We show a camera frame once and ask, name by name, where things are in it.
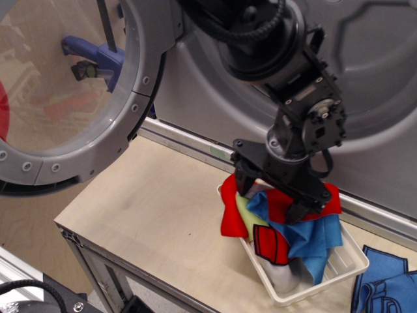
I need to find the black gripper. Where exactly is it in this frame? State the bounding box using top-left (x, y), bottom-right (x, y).
top-left (231, 139), bottom-right (332, 225)

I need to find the lime green cloth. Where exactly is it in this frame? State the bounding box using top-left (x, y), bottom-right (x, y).
top-left (235, 194), bottom-right (268, 242)

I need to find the small red black-edged cloth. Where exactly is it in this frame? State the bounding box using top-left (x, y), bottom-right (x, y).
top-left (253, 224), bottom-right (293, 266)

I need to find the red cloth with black trim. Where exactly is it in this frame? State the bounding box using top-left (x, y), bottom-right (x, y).
top-left (220, 174), bottom-right (249, 238)

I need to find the blue felt cloth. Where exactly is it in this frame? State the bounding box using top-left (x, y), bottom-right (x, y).
top-left (246, 190), bottom-right (343, 285)

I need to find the white cloth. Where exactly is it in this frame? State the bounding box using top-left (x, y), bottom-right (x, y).
top-left (244, 185), bottom-right (300, 293)

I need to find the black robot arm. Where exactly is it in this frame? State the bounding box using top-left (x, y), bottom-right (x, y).
top-left (180, 1), bottom-right (347, 224)

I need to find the white plastic laundry basket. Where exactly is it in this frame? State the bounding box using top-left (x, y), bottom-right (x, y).
top-left (237, 221), bottom-right (369, 306)

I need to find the grey laundry machine body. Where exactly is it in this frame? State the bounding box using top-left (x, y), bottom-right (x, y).
top-left (153, 1), bottom-right (416, 219)

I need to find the grey round machine door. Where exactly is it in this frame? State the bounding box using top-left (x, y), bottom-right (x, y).
top-left (1, 1), bottom-right (182, 197)

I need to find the blue cloth on table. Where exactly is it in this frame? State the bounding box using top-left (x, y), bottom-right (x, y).
top-left (351, 245), bottom-right (416, 313)

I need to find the blue bar clamp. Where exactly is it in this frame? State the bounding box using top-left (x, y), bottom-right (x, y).
top-left (61, 36), bottom-right (125, 93)

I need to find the red round object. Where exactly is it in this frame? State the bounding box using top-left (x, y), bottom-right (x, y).
top-left (0, 82), bottom-right (10, 142)

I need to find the aluminium frame rail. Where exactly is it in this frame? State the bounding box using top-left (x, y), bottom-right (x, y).
top-left (137, 118), bottom-right (416, 250)

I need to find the black metal base plate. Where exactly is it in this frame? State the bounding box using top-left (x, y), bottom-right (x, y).
top-left (43, 274), bottom-right (101, 313)

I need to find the black braided cable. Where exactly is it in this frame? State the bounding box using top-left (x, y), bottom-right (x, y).
top-left (0, 279), bottom-right (68, 313)

